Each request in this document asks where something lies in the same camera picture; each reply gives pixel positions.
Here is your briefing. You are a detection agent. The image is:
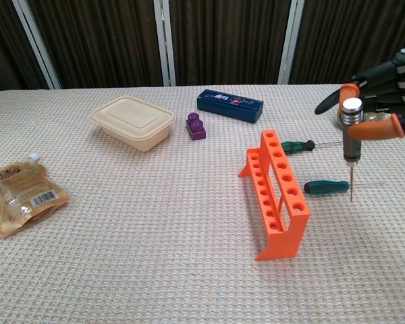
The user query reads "blue rectangular box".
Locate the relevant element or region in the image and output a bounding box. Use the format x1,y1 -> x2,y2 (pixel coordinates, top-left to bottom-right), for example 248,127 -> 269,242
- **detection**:
196,88 -> 265,125

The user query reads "orange test tube rack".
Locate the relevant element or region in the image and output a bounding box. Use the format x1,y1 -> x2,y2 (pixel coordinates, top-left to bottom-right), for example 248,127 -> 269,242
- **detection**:
237,129 -> 311,261

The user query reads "silver screwdriver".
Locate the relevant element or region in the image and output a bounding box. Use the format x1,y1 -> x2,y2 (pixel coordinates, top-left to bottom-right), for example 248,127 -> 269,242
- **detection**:
339,97 -> 365,203

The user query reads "plain green handle screwdriver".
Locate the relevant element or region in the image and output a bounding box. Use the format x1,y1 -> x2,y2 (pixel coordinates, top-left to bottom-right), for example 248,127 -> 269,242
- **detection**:
303,180 -> 385,196

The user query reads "beige woven tablecloth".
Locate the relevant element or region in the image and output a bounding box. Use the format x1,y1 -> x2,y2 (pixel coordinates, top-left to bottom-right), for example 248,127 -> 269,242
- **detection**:
0,83 -> 405,324

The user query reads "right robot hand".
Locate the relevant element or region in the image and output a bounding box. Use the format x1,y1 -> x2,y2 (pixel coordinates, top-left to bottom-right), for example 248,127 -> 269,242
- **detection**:
314,45 -> 405,141

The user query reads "white metal partition post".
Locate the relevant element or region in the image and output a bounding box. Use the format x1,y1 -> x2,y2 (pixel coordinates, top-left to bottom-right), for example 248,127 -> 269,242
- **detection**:
277,0 -> 308,85
11,0 -> 62,90
153,0 -> 177,87

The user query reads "purple toy block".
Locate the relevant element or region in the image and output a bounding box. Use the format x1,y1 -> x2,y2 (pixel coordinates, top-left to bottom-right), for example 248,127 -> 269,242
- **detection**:
185,112 -> 207,141

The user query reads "beige lidded lunch box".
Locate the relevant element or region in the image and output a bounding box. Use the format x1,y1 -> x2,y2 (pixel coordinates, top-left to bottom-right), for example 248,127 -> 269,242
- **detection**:
89,95 -> 176,153

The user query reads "green black striped screwdriver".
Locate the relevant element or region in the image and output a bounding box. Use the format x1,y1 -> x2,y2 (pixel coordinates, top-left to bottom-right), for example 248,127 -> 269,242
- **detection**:
279,139 -> 345,155

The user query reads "brown sauce pouch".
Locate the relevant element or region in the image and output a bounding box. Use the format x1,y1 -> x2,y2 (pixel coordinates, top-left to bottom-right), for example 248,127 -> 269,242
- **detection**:
0,151 -> 71,240

